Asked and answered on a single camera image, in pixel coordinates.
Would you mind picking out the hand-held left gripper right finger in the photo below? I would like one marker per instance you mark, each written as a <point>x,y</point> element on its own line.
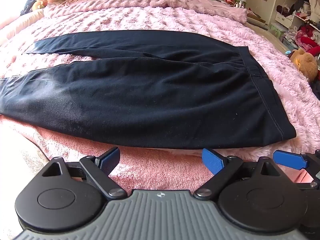
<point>212,161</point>

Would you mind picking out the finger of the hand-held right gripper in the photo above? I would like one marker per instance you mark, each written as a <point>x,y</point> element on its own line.
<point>290,159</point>

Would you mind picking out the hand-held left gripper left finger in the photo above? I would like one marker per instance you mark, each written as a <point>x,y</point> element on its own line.
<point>110,159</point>

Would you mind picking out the black pants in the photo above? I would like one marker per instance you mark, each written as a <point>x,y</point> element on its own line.
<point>150,92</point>

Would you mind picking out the coral pink fleece blanket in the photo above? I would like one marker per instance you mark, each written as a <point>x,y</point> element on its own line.
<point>75,145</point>

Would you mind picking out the black puffy jacket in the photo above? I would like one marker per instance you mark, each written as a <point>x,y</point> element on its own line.
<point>316,90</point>

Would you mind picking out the brown plush bear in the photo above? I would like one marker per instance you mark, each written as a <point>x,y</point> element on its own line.
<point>303,63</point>

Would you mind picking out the small light blue toy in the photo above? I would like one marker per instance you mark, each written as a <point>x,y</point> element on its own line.
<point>288,53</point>

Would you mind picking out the red fleece cloth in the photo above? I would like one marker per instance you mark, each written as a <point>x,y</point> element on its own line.
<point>309,42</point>

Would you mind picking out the cream bed sheet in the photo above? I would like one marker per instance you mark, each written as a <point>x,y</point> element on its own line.
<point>268,38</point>

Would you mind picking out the pink fluffy blanket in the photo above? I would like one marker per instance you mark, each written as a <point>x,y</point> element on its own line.
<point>175,17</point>

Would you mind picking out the white shelf with clothes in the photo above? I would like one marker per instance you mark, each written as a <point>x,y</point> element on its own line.
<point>297,2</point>

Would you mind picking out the white table appliance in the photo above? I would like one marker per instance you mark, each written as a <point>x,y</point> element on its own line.
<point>241,0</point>

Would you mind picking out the small tan plush toy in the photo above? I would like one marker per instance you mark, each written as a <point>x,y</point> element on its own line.
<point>40,4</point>

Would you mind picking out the navy blue cloth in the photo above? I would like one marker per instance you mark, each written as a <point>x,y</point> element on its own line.
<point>27,5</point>

